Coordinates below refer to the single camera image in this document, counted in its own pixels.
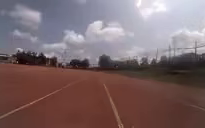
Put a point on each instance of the row of trees and buildings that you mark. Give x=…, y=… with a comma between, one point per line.
x=180, y=62

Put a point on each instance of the red running track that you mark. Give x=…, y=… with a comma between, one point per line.
x=73, y=103

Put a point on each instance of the clump of dark trees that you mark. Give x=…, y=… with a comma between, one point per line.
x=30, y=58
x=79, y=63

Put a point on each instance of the pole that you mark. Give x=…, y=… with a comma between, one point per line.
x=195, y=50

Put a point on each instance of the dark tree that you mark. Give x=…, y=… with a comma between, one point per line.
x=105, y=62

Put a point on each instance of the grass strip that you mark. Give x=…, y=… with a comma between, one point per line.
x=163, y=76

